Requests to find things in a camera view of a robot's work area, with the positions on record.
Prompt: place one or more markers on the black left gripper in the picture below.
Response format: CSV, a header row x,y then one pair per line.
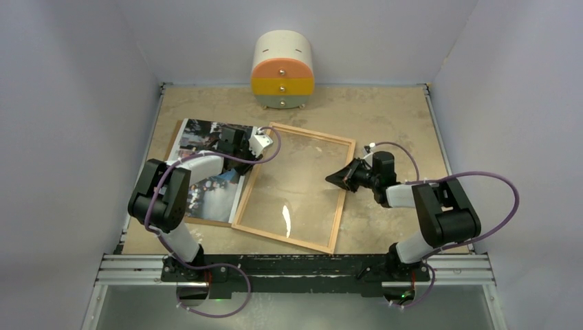
x,y
245,147

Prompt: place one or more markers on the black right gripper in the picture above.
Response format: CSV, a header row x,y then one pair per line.
x,y
344,178

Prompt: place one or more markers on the wooden picture frame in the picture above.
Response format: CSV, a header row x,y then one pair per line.
x,y
339,214

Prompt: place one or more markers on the clear acrylic frame pane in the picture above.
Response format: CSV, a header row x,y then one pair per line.
x,y
291,191

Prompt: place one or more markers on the printed photo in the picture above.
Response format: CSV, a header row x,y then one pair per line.
x,y
214,200

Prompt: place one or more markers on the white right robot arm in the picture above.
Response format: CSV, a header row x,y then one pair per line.
x,y
444,212

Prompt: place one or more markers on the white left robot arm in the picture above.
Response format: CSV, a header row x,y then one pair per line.
x,y
160,196

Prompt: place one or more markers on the round three-drawer mini cabinet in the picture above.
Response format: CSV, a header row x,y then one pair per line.
x,y
282,75

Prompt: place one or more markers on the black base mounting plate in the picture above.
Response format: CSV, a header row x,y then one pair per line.
x,y
369,275

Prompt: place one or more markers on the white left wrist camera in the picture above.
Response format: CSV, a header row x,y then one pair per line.
x,y
259,142

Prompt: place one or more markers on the aluminium extrusion rail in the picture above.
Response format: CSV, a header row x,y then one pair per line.
x,y
450,269

